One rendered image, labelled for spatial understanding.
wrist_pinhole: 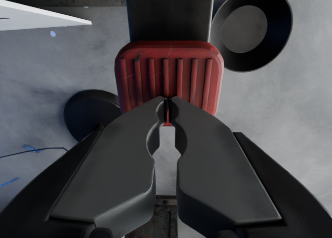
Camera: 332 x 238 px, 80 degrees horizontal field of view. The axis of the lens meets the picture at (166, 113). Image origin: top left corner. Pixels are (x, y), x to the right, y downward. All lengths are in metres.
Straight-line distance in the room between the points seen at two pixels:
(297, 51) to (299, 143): 0.53
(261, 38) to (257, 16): 0.09
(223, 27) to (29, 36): 0.80
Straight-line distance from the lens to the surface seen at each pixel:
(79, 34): 0.95
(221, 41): 0.89
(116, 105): 0.99
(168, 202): 1.48
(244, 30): 0.92
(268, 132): 1.19
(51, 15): 0.67
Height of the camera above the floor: 0.86
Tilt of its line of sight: 58 degrees down
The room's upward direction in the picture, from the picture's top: 177 degrees counter-clockwise
